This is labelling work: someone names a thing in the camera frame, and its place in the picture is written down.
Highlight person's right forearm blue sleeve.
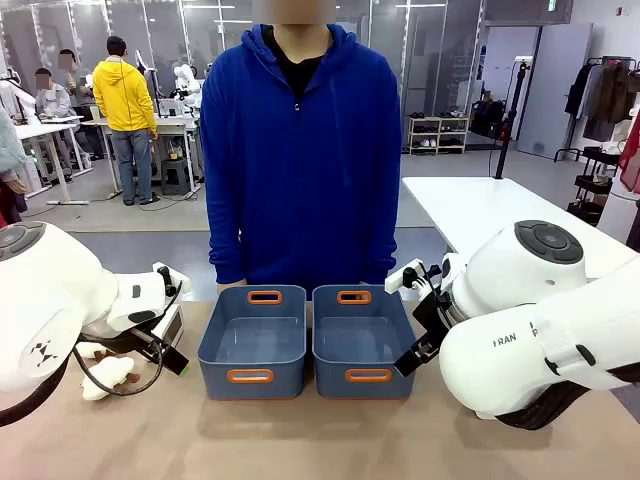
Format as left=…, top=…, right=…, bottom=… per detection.
left=207, top=189, right=250, bottom=285

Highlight white fluffy plush toy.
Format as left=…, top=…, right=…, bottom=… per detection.
left=75, top=340, right=119, bottom=361

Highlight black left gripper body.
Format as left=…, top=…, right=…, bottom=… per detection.
left=127, top=324, right=170, bottom=357

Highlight person's left forearm blue sleeve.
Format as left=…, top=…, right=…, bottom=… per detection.
left=362, top=189, right=402, bottom=285

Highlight red hanging garment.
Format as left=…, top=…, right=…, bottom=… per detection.
left=618, top=106, right=640, bottom=195

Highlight person in blue hoodie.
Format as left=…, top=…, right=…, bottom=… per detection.
left=199, top=0, right=404, bottom=289

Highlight black left arm cable sleeve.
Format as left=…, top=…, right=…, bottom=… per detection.
left=0, top=349, right=71, bottom=429

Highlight white desk with grey frame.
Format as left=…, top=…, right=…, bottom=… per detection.
left=81, top=115, right=202, bottom=200

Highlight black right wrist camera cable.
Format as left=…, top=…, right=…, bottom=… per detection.
left=402, top=263, right=445, bottom=306

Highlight black clothes rack with coats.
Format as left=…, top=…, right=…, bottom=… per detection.
left=552, top=55, right=640, bottom=164

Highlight black bags pile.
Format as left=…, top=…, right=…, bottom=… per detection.
left=470, top=98, right=510, bottom=140

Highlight large white table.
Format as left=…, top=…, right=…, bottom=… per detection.
left=401, top=175, right=640, bottom=282

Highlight person in yellow hoodie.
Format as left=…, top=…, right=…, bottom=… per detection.
left=92, top=35, right=161, bottom=207

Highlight black right arm cable sleeve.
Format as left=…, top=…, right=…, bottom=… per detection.
left=494, top=362, right=640, bottom=431

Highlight white cloud plush smiling face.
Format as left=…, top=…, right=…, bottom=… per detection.
left=80, top=355, right=142, bottom=401

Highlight grey plastic stool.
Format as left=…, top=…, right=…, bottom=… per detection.
left=160, top=158, right=194, bottom=197

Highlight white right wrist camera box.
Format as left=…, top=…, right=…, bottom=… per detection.
left=384, top=258, right=426, bottom=293

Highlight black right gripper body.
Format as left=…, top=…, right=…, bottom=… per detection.
left=411, top=293, right=454, bottom=347

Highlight black rolling cart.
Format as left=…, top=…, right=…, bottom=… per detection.
left=566, top=145, right=624, bottom=227

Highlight white desk with white legs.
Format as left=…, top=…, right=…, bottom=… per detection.
left=13, top=115, right=94, bottom=206

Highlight seated person in grey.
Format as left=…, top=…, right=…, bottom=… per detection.
left=33, top=67, right=76, bottom=122

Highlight person in light blue coat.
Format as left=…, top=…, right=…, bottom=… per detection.
left=0, top=107, right=30, bottom=226

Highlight blue basket with orange handles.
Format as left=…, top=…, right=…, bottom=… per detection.
left=197, top=284, right=308, bottom=401
left=311, top=284, right=417, bottom=400

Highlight black tripod stand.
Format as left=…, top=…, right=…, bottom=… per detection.
left=493, top=58, right=532, bottom=181

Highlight thin black left gripper cable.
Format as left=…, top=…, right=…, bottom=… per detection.
left=72, top=327, right=166, bottom=398

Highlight white shoe rack with shoes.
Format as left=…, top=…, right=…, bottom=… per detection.
left=406, top=115, right=472, bottom=156

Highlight black arm cable sleeve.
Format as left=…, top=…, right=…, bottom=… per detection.
left=0, top=349, right=71, bottom=429
left=494, top=362, right=640, bottom=431

